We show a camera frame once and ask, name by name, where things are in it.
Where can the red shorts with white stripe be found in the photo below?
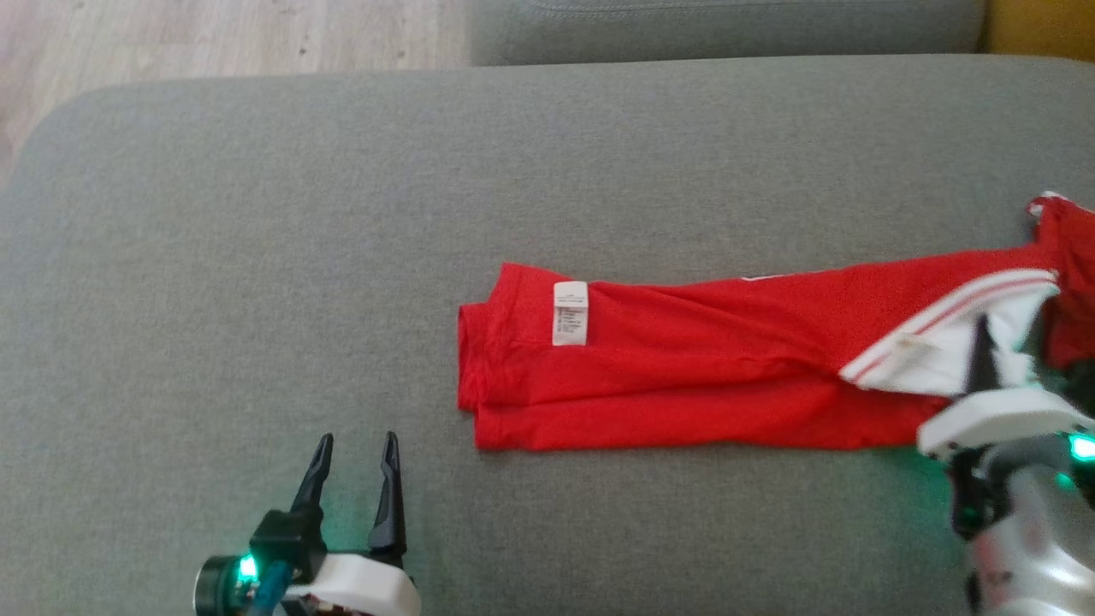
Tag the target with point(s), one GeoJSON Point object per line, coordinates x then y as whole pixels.
{"type": "Point", "coordinates": [1074, 257]}

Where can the grey sofa back cushion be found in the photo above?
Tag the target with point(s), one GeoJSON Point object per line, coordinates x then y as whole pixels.
{"type": "Point", "coordinates": [727, 34]}

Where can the grey sofa seat cushion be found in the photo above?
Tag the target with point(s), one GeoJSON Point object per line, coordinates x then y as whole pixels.
{"type": "Point", "coordinates": [257, 257]}

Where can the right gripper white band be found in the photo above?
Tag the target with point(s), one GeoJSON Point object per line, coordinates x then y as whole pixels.
{"type": "Point", "coordinates": [992, 423]}

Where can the yellow upholstered furniture piece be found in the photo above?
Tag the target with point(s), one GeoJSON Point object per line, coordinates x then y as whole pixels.
{"type": "Point", "coordinates": [1044, 21]}

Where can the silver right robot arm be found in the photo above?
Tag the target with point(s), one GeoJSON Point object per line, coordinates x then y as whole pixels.
{"type": "Point", "coordinates": [1035, 547]}

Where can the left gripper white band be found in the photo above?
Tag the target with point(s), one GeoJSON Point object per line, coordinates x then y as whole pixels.
{"type": "Point", "coordinates": [359, 586]}

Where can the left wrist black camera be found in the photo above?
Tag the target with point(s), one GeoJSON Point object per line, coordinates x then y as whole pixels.
{"type": "Point", "coordinates": [282, 539]}

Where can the red and white shirt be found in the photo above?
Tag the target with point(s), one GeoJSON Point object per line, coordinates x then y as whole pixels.
{"type": "Point", "coordinates": [684, 368]}

